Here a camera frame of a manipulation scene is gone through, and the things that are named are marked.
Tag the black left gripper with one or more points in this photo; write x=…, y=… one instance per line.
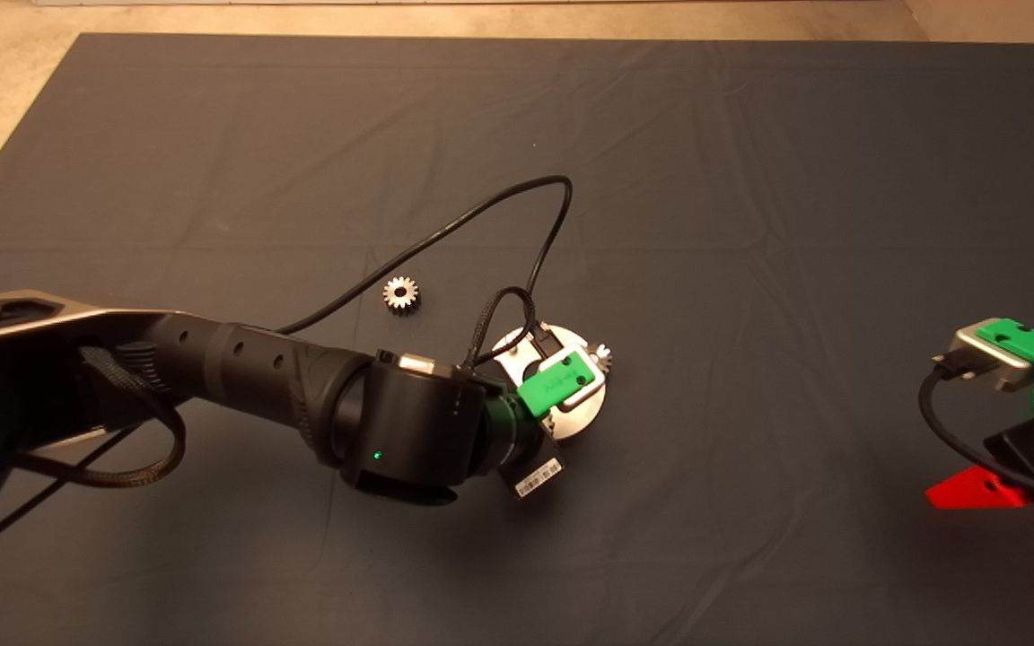
x=535, y=471

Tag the steel planetary gear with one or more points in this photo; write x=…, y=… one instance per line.
x=401, y=294
x=605, y=357

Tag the green left camera mount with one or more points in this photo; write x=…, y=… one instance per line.
x=553, y=384

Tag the dark grey table cloth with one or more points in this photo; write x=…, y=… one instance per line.
x=750, y=179

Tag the silver left camera box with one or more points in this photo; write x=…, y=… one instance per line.
x=585, y=400

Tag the silver camera box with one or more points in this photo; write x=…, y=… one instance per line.
x=585, y=400
x=988, y=359

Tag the round metal carrier plate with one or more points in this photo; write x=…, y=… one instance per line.
x=582, y=420

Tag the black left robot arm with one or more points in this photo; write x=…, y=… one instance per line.
x=409, y=422

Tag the silver right camera box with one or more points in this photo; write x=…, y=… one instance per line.
x=988, y=359

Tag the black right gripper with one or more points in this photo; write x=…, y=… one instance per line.
x=1033, y=462

